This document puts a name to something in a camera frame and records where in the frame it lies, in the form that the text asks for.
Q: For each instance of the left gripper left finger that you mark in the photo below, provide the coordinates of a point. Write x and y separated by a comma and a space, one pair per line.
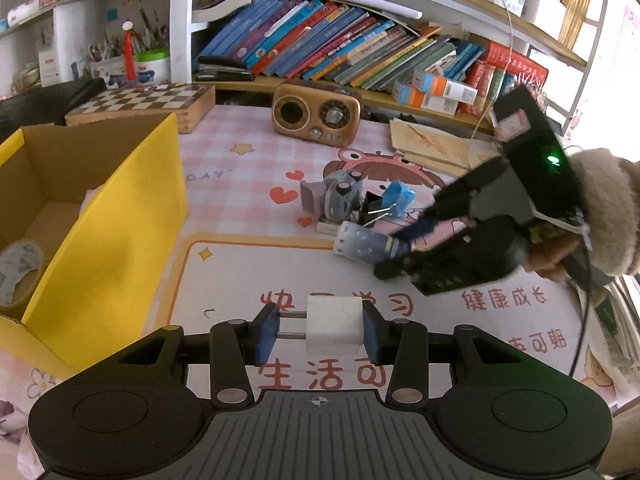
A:
233, 346

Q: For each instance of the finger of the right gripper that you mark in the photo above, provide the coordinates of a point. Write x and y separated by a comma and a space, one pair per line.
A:
451, 260
454, 201

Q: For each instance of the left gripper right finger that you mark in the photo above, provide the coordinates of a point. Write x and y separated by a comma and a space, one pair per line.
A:
402, 345

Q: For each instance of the white charger plug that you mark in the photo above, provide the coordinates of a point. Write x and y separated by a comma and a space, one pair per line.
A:
333, 326

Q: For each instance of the light blue patterned sock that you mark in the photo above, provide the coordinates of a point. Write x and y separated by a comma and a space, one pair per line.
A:
364, 245

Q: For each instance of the fluffy beige sleeve forearm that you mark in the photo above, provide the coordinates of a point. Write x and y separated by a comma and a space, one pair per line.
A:
610, 189

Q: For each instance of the right hand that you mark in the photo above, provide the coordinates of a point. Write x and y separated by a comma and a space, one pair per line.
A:
545, 258

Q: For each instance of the brown paper envelopes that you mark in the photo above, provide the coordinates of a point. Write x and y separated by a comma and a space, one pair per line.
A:
437, 150

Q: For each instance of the pink cartoon desk mat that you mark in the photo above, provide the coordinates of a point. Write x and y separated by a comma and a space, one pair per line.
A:
247, 242

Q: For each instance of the grey toy figure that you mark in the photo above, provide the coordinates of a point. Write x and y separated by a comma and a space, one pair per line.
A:
343, 194

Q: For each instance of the orange white medicine box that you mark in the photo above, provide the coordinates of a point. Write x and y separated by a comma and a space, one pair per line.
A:
445, 88

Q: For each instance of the stack of papers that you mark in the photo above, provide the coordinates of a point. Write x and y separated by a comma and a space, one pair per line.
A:
617, 329

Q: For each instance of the brown retro radio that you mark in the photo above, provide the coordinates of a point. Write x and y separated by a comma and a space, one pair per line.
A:
316, 112

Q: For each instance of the yellow cardboard box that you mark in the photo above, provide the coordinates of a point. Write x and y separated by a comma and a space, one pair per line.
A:
105, 202

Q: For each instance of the wooden chessboard box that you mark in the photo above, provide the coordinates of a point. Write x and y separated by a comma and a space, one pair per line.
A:
189, 102

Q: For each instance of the row of leaning books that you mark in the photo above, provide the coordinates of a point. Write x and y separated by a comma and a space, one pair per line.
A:
356, 47

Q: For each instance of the green lid white jar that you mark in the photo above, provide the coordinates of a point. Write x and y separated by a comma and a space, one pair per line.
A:
153, 67

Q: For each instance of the black Yamaha keyboard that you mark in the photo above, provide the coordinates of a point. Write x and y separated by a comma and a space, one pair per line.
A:
46, 106

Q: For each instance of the red pen figure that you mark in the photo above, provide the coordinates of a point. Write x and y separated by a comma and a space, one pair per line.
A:
128, 51

